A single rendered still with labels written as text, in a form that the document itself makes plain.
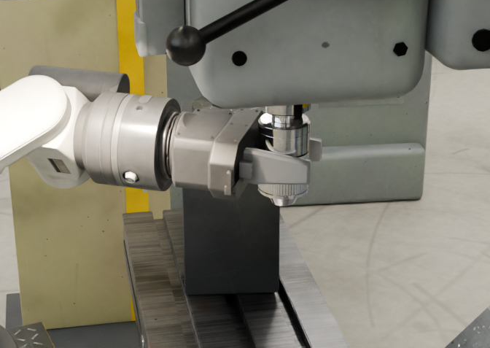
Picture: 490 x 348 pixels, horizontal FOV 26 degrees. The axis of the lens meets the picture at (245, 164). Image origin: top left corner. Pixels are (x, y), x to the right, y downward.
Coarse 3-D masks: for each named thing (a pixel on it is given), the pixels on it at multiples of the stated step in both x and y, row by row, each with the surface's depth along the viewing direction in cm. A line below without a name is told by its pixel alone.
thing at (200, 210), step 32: (192, 192) 129; (256, 192) 129; (192, 224) 131; (224, 224) 131; (256, 224) 131; (192, 256) 132; (224, 256) 133; (256, 256) 133; (192, 288) 134; (224, 288) 134; (256, 288) 135
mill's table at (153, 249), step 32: (128, 224) 153; (160, 224) 157; (128, 256) 149; (160, 256) 144; (288, 256) 144; (160, 288) 136; (288, 288) 136; (160, 320) 129; (192, 320) 130; (224, 320) 129; (256, 320) 129; (288, 320) 132; (320, 320) 129
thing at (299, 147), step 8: (264, 136) 95; (304, 136) 95; (264, 144) 95; (272, 144) 94; (280, 144) 94; (288, 144) 94; (296, 144) 94; (304, 144) 95; (280, 152) 94; (288, 152) 94; (296, 152) 95; (304, 152) 95; (264, 192) 97; (272, 192) 96; (280, 192) 96; (288, 192) 96; (296, 192) 96; (304, 192) 97
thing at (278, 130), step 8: (264, 120) 95; (272, 120) 95; (304, 120) 95; (264, 128) 94; (272, 128) 94; (280, 128) 94; (288, 128) 94; (296, 128) 94; (304, 128) 94; (272, 136) 94; (280, 136) 94; (288, 136) 94; (296, 136) 94
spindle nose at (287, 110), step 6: (264, 108) 94; (270, 108) 93; (276, 108) 93; (282, 108) 93; (288, 108) 93; (306, 108) 94; (270, 114) 93; (276, 114) 93; (282, 114) 93; (288, 114) 93
